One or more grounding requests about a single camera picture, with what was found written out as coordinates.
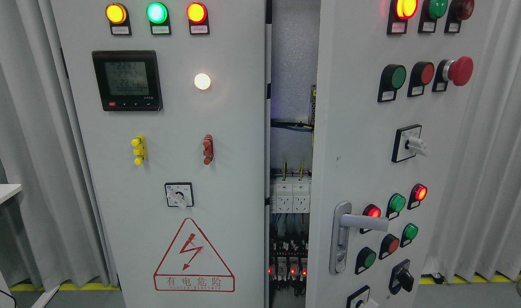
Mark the silver door lever handle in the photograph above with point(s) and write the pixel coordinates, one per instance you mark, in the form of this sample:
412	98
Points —
345	221

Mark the yellow terminal post block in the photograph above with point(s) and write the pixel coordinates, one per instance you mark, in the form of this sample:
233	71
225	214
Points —
139	149

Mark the yellow indicator lamp left door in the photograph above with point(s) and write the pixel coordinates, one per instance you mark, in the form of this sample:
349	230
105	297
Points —
118	18

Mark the red emergency stop mushroom button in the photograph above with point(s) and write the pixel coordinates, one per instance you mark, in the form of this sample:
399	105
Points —
458	72

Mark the green indicator lamp left door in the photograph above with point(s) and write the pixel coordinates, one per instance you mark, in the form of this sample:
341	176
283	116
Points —
159	19

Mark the white lit indicator lamp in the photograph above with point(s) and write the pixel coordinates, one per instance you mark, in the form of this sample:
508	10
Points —
202	81

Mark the black digital power meter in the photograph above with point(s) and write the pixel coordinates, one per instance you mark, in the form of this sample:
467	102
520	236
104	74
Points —
128	80

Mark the red indicator lamp left door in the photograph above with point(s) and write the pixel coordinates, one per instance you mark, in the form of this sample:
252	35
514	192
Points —
197	15

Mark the grey curtain right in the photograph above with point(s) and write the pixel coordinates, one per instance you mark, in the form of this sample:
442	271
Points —
478	226

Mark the red terminal post block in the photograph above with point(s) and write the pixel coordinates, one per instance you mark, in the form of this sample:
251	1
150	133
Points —
208	151

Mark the right door upper selector switch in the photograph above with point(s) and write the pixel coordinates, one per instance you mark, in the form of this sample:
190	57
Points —
408	143

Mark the left door rotary selector switch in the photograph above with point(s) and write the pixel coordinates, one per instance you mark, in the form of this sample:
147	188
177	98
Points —
179	195

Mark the red electric danger warning sticker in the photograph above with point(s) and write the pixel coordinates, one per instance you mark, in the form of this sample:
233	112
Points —
192	264

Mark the grey cabinet door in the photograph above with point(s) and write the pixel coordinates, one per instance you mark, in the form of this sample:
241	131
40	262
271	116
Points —
228	193
376	65

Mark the white socket breaker row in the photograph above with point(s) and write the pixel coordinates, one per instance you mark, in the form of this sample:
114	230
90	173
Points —
290	195

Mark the metal mesh power supply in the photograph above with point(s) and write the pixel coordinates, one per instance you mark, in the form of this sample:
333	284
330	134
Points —
313	103

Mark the grey curtain left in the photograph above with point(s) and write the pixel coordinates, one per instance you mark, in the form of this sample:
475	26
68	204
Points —
51	231

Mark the relay terminal row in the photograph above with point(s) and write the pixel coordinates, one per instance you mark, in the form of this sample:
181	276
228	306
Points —
288	262

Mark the grey curtain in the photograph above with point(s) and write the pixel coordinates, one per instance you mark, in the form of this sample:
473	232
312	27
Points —
478	226
51	231

